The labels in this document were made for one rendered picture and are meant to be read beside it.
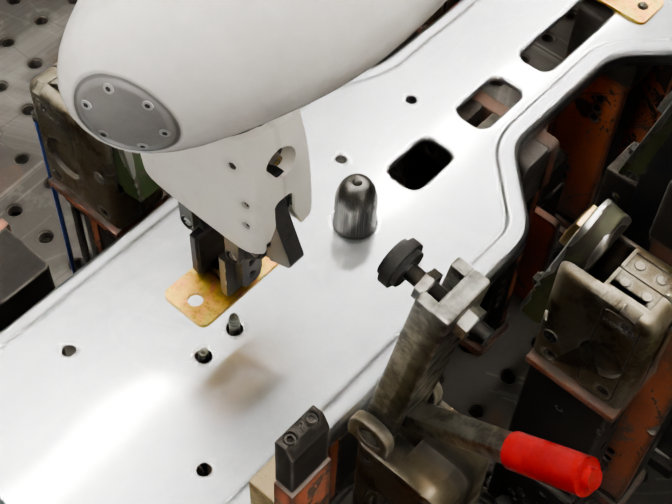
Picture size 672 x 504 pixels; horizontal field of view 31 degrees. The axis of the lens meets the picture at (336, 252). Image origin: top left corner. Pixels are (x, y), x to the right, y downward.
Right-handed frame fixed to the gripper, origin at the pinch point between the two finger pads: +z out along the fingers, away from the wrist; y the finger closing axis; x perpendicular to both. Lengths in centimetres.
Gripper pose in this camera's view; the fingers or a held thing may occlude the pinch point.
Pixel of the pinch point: (226, 251)
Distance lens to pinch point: 75.6
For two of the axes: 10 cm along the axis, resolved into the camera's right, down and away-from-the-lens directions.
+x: -6.6, 5.9, -4.5
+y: -7.5, -5.5, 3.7
